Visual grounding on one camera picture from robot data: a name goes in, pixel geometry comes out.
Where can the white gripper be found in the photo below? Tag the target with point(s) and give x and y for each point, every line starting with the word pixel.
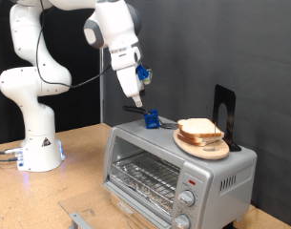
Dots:
pixel 127 76

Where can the black metal bookend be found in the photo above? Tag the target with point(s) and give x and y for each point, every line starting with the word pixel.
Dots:
pixel 219 95

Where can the metal spatula with blue block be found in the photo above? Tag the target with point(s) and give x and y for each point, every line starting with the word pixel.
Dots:
pixel 151 120

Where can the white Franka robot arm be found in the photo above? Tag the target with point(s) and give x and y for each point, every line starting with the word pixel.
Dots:
pixel 33 82

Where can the silver oven knob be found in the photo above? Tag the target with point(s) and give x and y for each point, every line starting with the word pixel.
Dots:
pixel 187 198
pixel 182 221

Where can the thin metal pin on board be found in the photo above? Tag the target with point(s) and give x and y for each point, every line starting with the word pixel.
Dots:
pixel 215 140

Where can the red oven indicator light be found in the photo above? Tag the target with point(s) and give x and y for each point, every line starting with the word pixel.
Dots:
pixel 192 182

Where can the metal oven rack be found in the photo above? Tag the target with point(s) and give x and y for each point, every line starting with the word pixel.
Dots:
pixel 145 178

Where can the vertical metal pole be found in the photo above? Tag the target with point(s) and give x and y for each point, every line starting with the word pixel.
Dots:
pixel 101 105

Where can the glass oven door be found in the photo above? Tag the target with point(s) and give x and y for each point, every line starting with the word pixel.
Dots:
pixel 126 207

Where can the silver toaster oven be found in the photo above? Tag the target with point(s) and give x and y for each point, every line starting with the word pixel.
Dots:
pixel 151 135

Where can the wooden crate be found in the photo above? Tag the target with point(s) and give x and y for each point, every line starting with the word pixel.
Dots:
pixel 116 207

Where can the round wooden board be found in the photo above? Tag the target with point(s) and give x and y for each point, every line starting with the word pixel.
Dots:
pixel 205 153

